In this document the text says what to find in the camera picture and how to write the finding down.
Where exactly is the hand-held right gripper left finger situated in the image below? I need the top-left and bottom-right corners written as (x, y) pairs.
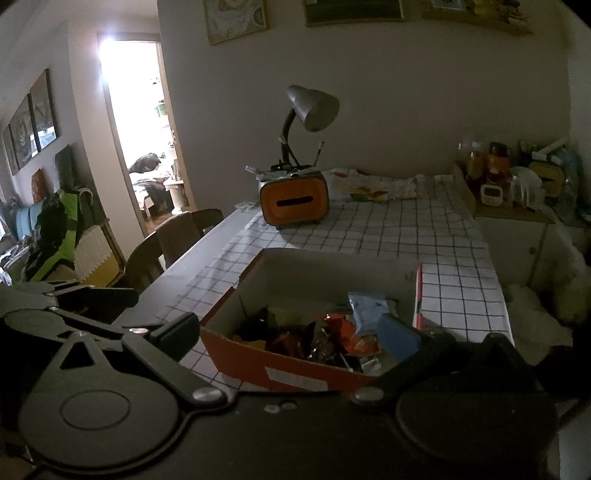
top-left (30, 313), bottom-right (229, 414)

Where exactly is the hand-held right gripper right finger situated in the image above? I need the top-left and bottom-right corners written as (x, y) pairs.
top-left (348, 314), bottom-right (546, 407)

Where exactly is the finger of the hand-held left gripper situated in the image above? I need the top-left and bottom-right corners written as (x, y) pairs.
top-left (48, 310), bottom-right (155, 343)
top-left (53, 285), bottom-right (140, 311)

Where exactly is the blue grey snack packet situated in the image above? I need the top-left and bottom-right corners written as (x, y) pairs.
top-left (347, 292), bottom-right (399, 335)

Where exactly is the orange snack bag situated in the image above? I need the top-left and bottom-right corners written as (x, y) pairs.
top-left (318, 313), bottom-right (384, 356)

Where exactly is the silver snack packet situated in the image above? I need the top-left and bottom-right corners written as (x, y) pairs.
top-left (307, 332), bottom-right (352, 365)

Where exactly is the dark red snack packet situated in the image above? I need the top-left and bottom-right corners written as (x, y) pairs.
top-left (272, 325), bottom-right (315, 356)

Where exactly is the red cardboard box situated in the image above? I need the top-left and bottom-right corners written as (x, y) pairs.
top-left (199, 248), bottom-right (424, 393)

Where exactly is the white yellow folding mat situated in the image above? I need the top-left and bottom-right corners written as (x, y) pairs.
top-left (74, 222), bottom-right (123, 287)

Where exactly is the wooden chair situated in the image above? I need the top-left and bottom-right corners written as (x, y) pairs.
top-left (124, 231), bottom-right (167, 294)
top-left (154, 209), bottom-right (225, 268)

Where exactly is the green black backpack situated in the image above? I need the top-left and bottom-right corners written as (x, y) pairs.
top-left (25, 189), bottom-right (95, 282)

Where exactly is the dark leaning canvas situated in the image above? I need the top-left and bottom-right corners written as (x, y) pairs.
top-left (54, 144), bottom-right (77, 192)

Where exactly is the white cloth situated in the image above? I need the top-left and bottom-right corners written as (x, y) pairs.
top-left (503, 282), bottom-right (573, 354)

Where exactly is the white side cabinet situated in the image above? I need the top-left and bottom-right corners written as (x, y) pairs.
top-left (475, 203), bottom-right (591, 296)

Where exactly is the folded floral cloth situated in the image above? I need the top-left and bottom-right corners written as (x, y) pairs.
top-left (323, 168), bottom-right (437, 202)

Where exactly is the orange tissue box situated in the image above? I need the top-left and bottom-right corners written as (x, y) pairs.
top-left (259, 168), bottom-right (329, 230)

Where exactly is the white fluffy cushion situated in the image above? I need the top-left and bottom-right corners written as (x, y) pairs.
top-left (551, 240), bottom-right (591, 324)

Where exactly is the amber bottle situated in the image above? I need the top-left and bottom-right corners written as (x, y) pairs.
top-left (466, 150), bottom-right (485, 185)

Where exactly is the clear glass jar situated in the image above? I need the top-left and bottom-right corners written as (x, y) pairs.
top-left (508, 167), bottom-right (546, 206)

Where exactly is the orange jar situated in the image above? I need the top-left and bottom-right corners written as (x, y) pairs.
top-left (487, 143), bottom-right (511, 185)

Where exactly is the yellow box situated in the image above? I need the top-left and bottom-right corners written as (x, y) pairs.
top-left (529, 161), bottom-right (566, 197)

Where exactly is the clear plastic bottle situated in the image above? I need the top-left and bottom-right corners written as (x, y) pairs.
top-left (561, 152), bottom-right (583, 208)

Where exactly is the grey desk lamp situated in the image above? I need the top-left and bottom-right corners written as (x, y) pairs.
top-left (277, 84), bottom-right (341, 169)

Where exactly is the dark framed wall picture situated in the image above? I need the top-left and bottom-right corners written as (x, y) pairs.
top-left (2, 122), bottom-right (19, 176)
top-left (9, 95), bottom-right (35, 162)
top-left (28, 69), bottom-right (58, 153)

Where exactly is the door frame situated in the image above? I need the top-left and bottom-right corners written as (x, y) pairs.
top-left (97, 31), bottom-right (195, 232)

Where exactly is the black handled brush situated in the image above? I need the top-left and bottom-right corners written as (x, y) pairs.
top-left (280, 135), bottom-right (302, 168)

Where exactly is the square pale wall picture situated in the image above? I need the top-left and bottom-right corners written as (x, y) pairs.
top-left (203, 0), bottom-right (269, 45)

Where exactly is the wide framed wall picture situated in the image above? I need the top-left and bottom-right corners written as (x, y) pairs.
top-left (302, 0), bottom-right (406, 26)

